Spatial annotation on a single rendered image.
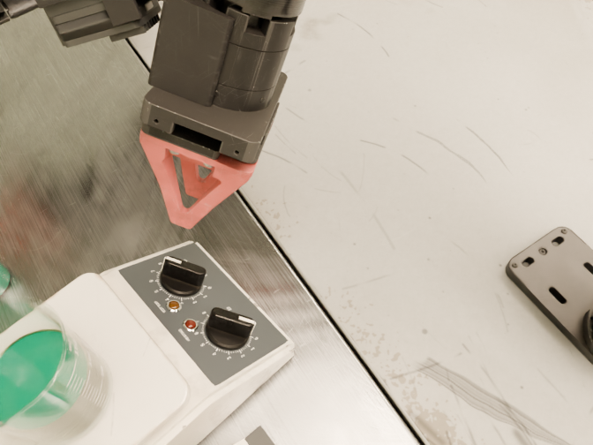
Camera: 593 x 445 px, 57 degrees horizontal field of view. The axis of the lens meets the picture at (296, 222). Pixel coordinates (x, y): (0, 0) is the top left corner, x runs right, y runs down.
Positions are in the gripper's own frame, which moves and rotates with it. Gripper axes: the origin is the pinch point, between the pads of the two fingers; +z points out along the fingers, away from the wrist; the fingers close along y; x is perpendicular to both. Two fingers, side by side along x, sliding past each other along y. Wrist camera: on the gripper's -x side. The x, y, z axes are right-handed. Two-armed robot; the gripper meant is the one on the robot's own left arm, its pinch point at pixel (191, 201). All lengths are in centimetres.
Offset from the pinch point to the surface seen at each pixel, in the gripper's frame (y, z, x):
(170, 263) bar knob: 1.0, 5.4, 0.0
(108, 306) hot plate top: 6.0, 6.2, -2.6
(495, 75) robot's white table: -28.2, -7.9, 23.3
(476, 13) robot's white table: -37.2, -11.0, 20.5
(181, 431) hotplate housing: 11.2, 8.7, 4.9
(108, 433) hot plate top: 13.1, 8.2, 0.9
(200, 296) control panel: 1.4, 7.1, 2.8
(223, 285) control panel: -0.4, 7.1, 4.2
